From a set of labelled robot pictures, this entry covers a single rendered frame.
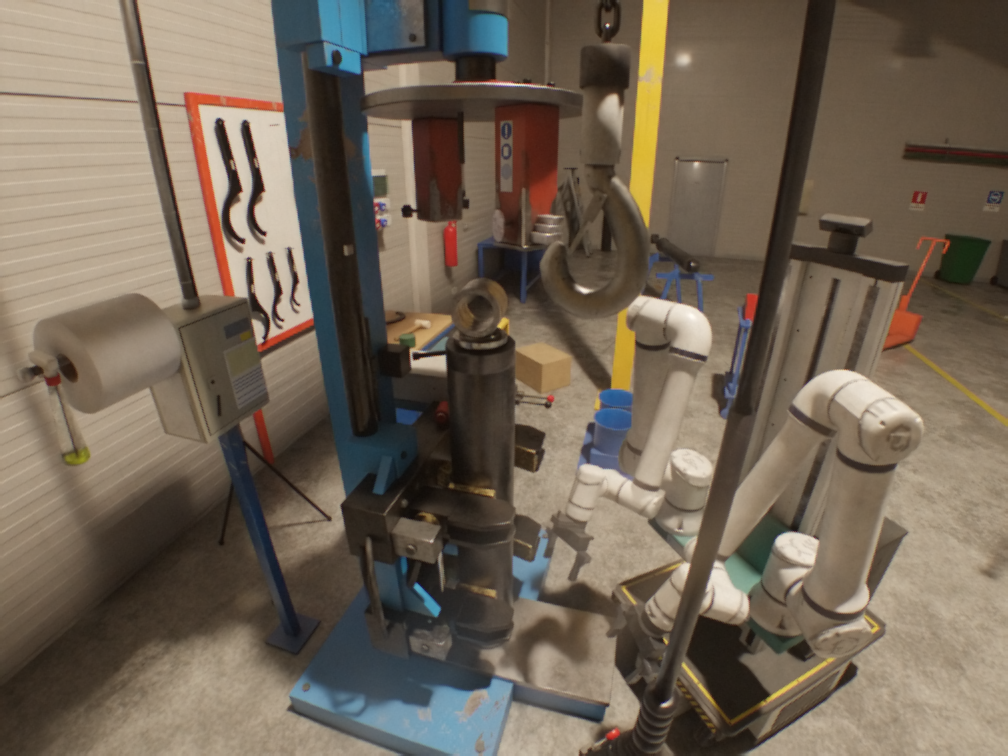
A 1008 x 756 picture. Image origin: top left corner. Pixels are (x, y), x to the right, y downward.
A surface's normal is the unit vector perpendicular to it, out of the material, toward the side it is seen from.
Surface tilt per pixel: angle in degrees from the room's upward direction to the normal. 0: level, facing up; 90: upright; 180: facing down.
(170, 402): 90
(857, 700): 0
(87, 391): 90
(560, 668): 0
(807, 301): 90
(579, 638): 0
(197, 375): 90
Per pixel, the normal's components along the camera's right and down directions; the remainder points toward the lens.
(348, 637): 0.00, -0.91
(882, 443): -0.09, 0.39
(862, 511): -0.42, 0.44
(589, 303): -0.28, 0.22
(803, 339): -0.92, 0.16
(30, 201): 0.96, 0.11
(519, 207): -0.76, 0.27
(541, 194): 0.64, 0.32
